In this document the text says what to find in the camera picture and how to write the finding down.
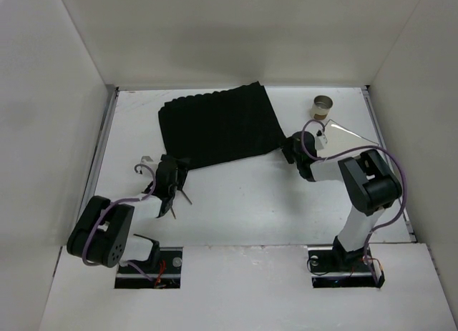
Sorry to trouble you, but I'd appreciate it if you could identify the white square plate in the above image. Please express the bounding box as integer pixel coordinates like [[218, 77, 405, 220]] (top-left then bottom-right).
[[321, 120, 379, 155]]

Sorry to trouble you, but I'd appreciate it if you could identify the metal cup with cork band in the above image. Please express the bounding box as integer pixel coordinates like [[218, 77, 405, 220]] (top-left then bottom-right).
[[309, 95, 333, 121]]

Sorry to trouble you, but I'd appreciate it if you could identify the black cloth placemat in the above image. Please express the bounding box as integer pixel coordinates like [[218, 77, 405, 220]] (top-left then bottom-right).
[[158, 82, 286, 169]]

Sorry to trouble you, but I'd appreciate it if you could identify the copper fork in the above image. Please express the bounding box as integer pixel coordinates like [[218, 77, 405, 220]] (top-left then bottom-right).
[[170, 207, 177, 220]]

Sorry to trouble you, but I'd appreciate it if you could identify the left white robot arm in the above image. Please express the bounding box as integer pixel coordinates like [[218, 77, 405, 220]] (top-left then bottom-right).
[[67, 154, 190, 272]]

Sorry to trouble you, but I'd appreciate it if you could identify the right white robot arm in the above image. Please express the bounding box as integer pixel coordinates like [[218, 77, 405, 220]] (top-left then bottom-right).
[[281, 131, 406, 274]]

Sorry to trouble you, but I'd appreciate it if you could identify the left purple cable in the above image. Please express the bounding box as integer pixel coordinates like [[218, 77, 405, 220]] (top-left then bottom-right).
[[81, 162, 162, 267]]

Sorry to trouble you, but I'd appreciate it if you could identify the purple cable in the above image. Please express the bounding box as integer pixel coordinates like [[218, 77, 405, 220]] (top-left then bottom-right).
[[81, 162, 162, 267], [301, 119, 409, 285]]

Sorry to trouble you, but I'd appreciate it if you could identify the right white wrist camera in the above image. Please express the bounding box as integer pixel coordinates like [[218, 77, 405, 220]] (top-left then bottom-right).
[[315, 130, 328, 152]]

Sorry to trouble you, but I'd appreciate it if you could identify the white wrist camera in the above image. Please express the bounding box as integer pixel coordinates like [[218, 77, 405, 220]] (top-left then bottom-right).
[[315, 130, 328, 152], [140, 156, 156, 169]]

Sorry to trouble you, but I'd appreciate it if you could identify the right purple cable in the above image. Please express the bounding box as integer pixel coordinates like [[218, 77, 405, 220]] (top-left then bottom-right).
[[301, 119, 409, 285]]

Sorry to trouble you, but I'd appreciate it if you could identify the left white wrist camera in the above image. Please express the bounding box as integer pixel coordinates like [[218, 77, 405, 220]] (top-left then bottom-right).
[[140, 156, 156, 169]]

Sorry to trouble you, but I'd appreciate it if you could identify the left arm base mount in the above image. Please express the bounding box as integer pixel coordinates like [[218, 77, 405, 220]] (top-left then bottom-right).
[[114, 247, 183, 290]]

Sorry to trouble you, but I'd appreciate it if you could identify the left aluminium rail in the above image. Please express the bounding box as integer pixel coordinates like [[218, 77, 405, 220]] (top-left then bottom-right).
[[73, 84, 120, 225]]

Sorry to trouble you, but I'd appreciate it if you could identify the aluminium rail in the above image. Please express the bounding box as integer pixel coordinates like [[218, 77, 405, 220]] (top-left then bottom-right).
[[73, 84, 120, 225], [361, 86, 417, 243]]

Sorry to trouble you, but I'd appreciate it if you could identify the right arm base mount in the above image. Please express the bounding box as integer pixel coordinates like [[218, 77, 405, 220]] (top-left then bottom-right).
[[306, 246, 385, 289]]

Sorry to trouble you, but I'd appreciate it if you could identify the right aluminium rail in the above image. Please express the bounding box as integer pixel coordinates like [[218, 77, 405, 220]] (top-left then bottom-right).
[[361, 86, 417, 243]]

